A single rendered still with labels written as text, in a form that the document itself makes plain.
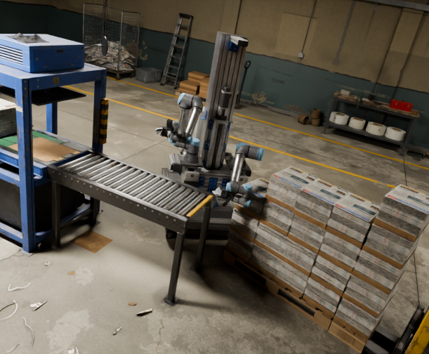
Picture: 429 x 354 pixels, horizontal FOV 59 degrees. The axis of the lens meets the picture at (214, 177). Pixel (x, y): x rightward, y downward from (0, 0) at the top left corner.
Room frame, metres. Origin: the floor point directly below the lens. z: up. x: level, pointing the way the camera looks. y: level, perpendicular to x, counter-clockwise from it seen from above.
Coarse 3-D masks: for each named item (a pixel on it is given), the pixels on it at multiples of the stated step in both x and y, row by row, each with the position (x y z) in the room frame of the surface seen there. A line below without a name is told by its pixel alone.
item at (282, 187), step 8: (272, 176) 2.91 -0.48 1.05; (280, 176) 2.91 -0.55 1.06; (288, 176) 2.95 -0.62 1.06; (272, 184) 2.90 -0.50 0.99; (280, 184) 2.86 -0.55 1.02; (288, 184) 2.82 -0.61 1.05; (296, 184) 2.83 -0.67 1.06; (304, 184) 2.86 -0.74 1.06; (272, 192) 2.89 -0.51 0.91; (280, 192) 2.85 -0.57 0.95; (288, 192) 2.81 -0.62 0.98; (296, 192) 2.77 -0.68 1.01; (280, 200) 2.84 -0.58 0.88; (288, 200) 2.80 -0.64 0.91; (296, 200) 2.76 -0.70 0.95
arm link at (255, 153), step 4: (248, 148) 3.16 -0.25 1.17; (252, 148) 3.17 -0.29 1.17; (256, 148) 3.17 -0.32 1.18; (260, 148) 3.19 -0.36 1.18; (248, 152) 3.14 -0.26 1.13; (252, 152) 3.14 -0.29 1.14; (256, 152) 3.14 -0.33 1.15; (260, 152) 3.15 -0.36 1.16; (248, 156) 3.15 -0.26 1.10; (252, 156) 3.14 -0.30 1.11; (256, 156) 3.14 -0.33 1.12; (260, 156) 3.14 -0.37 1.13; (260, 160) 3.16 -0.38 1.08
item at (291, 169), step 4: (288, 168) 3.14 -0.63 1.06; (292, 168) 3.16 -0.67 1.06; (296, 168) 3.18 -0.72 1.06; (292, 172) 3.07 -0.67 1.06; (296, 172) 3.08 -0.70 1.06; (300, 172) 3.10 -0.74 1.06; (304, 172) 3.12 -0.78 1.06; (304, 176) 3.02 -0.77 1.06; (308, 176) 3.04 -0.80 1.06; (312, 176) 3.06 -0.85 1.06; (308, 180) 2.96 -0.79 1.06; (312, 180) 2.98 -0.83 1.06; (316, 180) 3.00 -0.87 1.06
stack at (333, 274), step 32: (256, 192) 3.01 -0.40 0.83; (256, 224) 2.92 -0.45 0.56; (288, 224) 2.75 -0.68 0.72; (224, 256) 3.07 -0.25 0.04; (256, 256) 2.87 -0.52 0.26; (288, 256) 2.70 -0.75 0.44; (320, 256) 2.55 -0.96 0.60; (352, 256) 2.42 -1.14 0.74; (320, 288) 2.50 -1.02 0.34; (320, 320) 2.44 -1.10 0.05
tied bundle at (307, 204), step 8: (304, 192) 2.72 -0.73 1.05; (304, 200) 2.71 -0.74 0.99; (312, 200) 2.67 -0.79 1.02; (320, 200) 2.64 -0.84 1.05; (296, 208) 2.73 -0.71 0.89; (304, 208) 2.69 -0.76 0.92; (312, 208) 2.66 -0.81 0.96; (320, 208) 2.63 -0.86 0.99; (328, 208) 2.59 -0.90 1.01; (312, 216) 2.64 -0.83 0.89; (320, 216) 2.61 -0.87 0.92; (328, 216) 2.58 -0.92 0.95
